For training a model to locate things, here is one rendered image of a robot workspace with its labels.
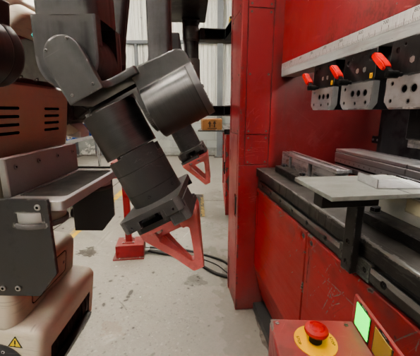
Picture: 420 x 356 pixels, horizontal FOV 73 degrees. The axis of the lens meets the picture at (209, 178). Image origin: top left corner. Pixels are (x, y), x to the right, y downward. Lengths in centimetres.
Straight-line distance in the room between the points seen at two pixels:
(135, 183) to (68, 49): 13
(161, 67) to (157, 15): 46
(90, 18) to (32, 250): 35
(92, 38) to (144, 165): 12
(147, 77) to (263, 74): 127
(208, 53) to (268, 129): 631
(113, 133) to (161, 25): 48
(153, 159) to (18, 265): 32
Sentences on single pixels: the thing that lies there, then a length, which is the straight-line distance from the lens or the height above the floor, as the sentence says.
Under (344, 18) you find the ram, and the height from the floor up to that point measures 146.
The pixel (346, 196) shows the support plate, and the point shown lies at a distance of 64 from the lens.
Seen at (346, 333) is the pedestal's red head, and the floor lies 78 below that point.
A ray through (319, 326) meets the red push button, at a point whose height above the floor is 81.
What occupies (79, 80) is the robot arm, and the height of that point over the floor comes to 120.
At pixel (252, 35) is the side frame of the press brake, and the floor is 153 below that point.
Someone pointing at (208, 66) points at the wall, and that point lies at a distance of 770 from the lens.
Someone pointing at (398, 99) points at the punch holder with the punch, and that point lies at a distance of 86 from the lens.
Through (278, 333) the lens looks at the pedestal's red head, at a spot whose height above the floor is 78.
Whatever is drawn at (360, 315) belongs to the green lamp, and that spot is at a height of 82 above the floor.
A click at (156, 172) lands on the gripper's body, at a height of 111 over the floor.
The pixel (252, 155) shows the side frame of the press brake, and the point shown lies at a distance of 153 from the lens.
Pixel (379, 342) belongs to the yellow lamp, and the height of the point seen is 82.
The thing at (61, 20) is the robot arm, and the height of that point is 125.
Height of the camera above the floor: 117
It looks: 13 degrees down
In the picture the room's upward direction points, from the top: straight up
